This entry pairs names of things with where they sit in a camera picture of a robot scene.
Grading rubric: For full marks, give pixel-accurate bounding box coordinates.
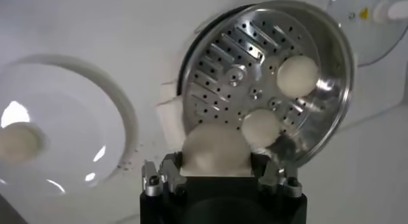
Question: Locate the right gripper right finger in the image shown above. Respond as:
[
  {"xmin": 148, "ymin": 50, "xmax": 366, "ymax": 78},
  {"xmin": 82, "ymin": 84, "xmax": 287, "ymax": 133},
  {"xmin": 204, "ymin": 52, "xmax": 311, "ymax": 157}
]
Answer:
[{"xmin": 251, "ymin": 152, "xmax": 303, "ymax": 199}]

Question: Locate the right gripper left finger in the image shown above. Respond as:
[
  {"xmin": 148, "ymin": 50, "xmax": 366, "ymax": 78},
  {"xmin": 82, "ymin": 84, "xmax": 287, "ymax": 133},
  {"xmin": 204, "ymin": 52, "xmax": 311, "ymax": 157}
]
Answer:
[{"xmin": 142, "ymin": 151, "xmax": 189, "ymax": 197}]

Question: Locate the stainless steel steamer basket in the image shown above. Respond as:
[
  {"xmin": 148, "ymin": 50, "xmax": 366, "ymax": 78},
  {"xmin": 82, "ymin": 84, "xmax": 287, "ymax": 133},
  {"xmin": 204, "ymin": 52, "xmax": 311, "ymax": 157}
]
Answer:
[{"xmin": 178, "ymin": 0, "xmax": 356, "ymax": 168}]

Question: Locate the white round plate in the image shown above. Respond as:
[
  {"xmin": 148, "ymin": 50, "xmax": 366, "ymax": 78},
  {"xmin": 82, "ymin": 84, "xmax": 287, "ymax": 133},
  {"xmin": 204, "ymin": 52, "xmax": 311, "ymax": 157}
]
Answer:
[{"xmin": 0, "ymin": 54, "xmax": 140, "ymax": 197}]

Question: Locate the white steamed baozi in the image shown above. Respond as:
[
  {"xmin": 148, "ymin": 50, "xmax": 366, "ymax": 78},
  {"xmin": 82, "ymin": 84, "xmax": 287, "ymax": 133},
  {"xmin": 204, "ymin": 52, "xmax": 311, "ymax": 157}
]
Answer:
[
  {"xmin": 180, "ymin": 123, "xmax": 254, "ymax": 177},
  {"xmin": 275, "ymin": 55, "xmax": 319, "ymax": 98},
  {"xmin": 241, "ymin": 108, "xmax": 282, "ymax": 149},
  {"xmin": 0, "ymin": 122, "xmax": 44, "ymax": 165}
]

